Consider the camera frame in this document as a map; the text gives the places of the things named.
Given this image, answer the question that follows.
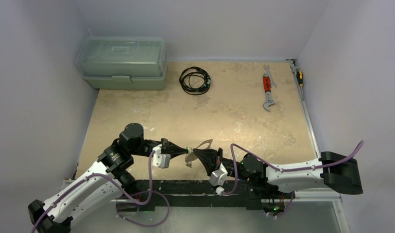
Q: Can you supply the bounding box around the large metal keyring with keys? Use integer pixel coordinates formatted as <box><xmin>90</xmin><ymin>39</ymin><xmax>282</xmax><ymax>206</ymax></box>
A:
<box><xmin>184</xmin><ymin>139</ymin><xmax>214</xmax><ymax>168</ymax></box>

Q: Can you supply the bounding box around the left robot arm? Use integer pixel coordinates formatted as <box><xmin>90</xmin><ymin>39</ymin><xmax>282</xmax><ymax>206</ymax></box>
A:
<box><xmin>28</xmin><ymin>123</ymin><xmax>189</xmax><ymax>233</ymax></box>

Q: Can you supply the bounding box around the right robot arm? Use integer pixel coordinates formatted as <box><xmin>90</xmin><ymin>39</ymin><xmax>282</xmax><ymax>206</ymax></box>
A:
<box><xmin>192</xmin><ymin>144</ymin><xmax>363</xmax><ymax>198</ymax></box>

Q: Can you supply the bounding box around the green plastic toolbox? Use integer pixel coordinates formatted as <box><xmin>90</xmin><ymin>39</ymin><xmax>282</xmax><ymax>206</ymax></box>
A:
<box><xmin>76</xmin><ymin>36</ymin><xmax>168</xmax><ymax>90</ymax></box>

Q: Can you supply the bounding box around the silver open-end wrench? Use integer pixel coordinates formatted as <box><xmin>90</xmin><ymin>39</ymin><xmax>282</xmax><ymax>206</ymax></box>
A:
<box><xmin>263</xmin><ymin>65</ymin><xmax>277</xmax><ymax>88</ymax></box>

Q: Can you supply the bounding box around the yellow black screwdriver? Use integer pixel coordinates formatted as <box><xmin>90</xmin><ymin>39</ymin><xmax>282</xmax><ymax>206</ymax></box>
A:
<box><xmin>296</xmin><ymin>70</ymin><xmax>304</xmax><ymax>99</ymax></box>

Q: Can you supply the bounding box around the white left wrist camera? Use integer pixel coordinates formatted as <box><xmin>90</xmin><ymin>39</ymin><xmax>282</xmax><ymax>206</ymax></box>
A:
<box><xmin>152</xmin><ymin>144</ymin><xmax>171</xmax><ymax>168</ymax></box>

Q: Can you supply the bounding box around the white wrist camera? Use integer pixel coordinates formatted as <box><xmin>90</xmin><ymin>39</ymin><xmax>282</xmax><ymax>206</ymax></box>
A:
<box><xmin>152</xmin><ymin>144</ymin><xmax>171</xmax><ymax>168</ymax></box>
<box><xmin>209</xmin><ymin>163</ymin><xmax>228</xmax><ymax>195</ymax></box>

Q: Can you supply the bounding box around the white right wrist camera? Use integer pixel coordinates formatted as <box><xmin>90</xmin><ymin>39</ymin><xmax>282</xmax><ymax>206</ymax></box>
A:
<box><xmin>209</xmin><ymin>163</ymin><xmax>228</xmax><ymax>195</ymax></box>

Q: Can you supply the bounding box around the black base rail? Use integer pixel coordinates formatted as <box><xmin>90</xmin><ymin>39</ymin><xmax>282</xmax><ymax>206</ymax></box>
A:
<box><xmin>115</xmin><ymin>179</ymin><xmax>285</xmax><ymax>213</ymax></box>

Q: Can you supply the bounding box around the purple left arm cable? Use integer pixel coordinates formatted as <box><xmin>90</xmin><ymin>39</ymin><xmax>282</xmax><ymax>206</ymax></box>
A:
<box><xmin>30</xmin><ymin>149</ymin><xmax>171</xmax><ymax>233</ymax></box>

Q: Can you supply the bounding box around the red handled adjustable wrench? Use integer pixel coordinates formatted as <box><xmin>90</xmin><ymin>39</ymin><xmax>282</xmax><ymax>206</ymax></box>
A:
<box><xmin>262</xmin><ymin>74</ymin><xmax>275</xmax><ymax>112</ymax></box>

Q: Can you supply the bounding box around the coiled black cable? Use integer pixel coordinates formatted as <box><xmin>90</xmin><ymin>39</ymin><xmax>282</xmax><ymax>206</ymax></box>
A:
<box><xmin>179</xmin><ymin>67</ymin><xmax>212</xmax><ymax>96</ymax></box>

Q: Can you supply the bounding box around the aluminium side rail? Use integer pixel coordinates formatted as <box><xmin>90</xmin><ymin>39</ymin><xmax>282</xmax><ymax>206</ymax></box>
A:
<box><xmin>286</xmin><ymin>59</ymin><xmax>350</xmax><ymax>233</ymax></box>

